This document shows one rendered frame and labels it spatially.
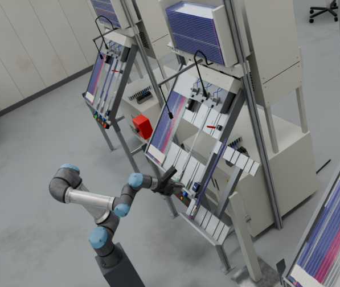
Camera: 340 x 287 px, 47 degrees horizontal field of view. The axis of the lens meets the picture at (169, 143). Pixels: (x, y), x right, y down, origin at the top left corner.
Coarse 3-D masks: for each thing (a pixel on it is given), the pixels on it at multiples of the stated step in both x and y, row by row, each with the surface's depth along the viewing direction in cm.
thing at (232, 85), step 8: (192, 72) 256; (200, 72) 249; (208, 72) 242; (216, 72) 236; (208, 80) 241; (216, 80) 235; (224, 80) 229; (232, 80) 224; (224, 88) 228; (232, 88) 225
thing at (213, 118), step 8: (184, 72) 277; (176, 80) 283; (184, 80) 275; (192, 80) 267; (176, 88) 281; (184, 88) 273; (200, 104) 255; (192, 112) 260; (200, 112) 254; (216, 112) 241; (192, 120) 258; (200, 120) 252; (208, 120) 246; (216, 120) 240; (224, 120) 234; (208, 128) 244; (216, 136) 237
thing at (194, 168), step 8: (176, 144) 268; (168, 152) 273; (176, 152) 266; (184, 152) 259; (168, 160) 271; (176, 160) 264; (184, 160) 257; (192, 160) 250; (168, 168) 269; (176, 168) 262; (192, 168) 249; (200, 168) 243; (176, 176) 260; (184, 176) 254; (192, 176) 247; (200, 176) 241; (192, 184) 245; (192, 192) 244
